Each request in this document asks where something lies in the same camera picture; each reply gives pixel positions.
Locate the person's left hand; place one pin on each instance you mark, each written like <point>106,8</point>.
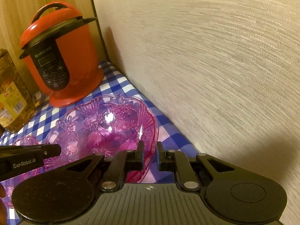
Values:
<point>3,210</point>

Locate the large cooking oil bottle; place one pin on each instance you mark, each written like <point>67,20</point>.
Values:
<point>17,105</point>

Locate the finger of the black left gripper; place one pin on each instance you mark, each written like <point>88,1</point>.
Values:
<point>44,151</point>

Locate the red electric pressure cooker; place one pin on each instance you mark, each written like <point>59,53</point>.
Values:
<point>59,51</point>

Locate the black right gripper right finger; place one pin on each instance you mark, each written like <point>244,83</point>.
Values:
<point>177,163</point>

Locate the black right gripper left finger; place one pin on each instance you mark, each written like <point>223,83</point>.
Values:
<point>122,163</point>

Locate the blue white checkered tablecloth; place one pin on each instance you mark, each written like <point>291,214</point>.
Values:
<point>114,83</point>

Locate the pink glass plate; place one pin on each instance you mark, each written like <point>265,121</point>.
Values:
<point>107,124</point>
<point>11,183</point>

